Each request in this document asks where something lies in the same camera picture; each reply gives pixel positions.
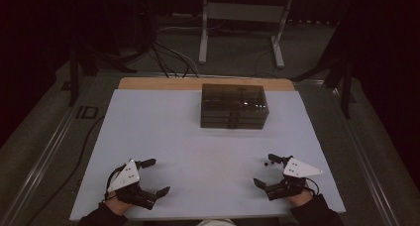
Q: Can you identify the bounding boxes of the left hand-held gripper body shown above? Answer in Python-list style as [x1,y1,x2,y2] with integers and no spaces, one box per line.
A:
[106,159,158,211]

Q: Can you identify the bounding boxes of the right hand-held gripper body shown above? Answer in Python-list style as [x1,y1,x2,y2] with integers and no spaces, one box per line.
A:
[264,156,325,201]

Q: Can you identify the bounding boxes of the dark translucent drawer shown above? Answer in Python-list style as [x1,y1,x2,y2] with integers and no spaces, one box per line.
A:
[200,121,265,131]

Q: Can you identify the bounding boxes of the dark translucent drawer box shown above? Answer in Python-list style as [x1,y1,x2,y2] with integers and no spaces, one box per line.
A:
[200,83,270,131]

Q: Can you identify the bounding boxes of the person's right hand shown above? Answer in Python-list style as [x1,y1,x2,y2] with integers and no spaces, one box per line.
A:
[287,185,315,208]

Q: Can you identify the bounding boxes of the person's left hand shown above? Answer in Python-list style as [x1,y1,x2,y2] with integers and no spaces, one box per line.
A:
[104,191,134,217]

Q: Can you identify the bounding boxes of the white table sheet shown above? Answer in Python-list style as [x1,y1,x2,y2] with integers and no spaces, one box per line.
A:
[68,88,347,222]

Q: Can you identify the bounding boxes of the black stand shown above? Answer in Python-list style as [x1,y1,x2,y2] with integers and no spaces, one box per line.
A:
[290,17,358,120]
[67,37,138,108]

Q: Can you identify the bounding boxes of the grey metal stand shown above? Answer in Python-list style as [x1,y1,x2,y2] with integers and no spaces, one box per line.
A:
[197,0,295,69]

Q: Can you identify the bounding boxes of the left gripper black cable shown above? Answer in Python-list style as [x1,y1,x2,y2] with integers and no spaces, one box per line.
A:
[104,164,129,200]

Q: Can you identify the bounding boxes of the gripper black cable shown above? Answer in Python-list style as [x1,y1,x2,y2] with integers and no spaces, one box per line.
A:
[305,177,321,196]
[104,164,129,200]

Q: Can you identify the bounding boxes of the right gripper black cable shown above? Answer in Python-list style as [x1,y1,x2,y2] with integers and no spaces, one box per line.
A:
[305,177,321,196]

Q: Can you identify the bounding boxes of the black floor cable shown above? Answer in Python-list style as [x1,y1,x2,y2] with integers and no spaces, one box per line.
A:
[24,115,106,226]

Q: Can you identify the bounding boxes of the metal floor rail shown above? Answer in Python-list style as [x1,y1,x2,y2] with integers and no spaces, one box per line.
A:
[330,86,399,226]
[0,74,100,226]

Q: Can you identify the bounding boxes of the black cable bundle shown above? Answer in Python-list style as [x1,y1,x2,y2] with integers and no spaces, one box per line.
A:
[150,41,201,79]

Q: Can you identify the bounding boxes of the white floor cable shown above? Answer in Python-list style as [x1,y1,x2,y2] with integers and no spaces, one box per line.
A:
[157,25,201,76]

